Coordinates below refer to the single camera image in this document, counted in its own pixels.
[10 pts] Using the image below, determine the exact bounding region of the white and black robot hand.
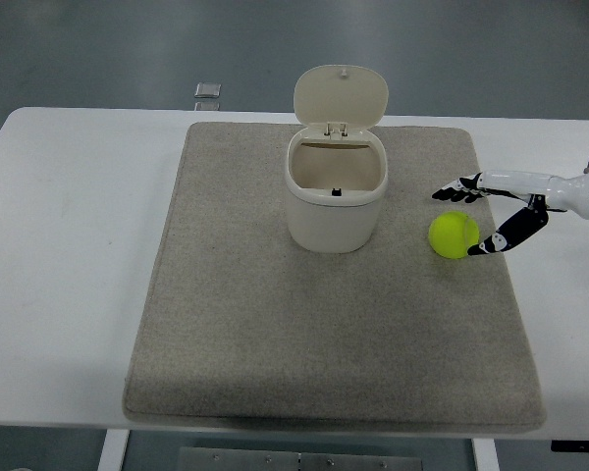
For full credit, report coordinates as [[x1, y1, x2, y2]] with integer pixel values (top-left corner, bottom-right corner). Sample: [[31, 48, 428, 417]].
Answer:
[[431, 169, 589, 258]]

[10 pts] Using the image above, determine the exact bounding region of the yellow-green tennis ball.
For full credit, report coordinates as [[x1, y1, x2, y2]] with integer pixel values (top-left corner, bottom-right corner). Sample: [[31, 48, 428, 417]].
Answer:
[[428, 210, 481, 259]]

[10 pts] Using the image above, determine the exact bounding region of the cream plastic bin with lid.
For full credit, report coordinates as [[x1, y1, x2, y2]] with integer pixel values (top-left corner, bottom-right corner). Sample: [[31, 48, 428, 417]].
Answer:
[[283, 63, 391, 255]]

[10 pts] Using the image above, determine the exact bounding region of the beige felt mat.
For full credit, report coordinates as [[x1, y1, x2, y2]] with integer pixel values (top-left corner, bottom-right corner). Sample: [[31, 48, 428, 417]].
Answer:
[[121, 121, 548, 433]]

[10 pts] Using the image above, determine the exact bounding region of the white table leg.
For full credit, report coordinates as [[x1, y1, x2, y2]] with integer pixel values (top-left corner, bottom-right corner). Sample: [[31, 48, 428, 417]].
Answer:
[[96, 429, 130, 471], [472, 438, 497, 471]]

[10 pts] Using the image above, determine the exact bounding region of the grey metal plate with screws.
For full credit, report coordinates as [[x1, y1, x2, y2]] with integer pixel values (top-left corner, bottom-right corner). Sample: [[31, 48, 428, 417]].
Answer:
[[176, 445, 426, 471]]

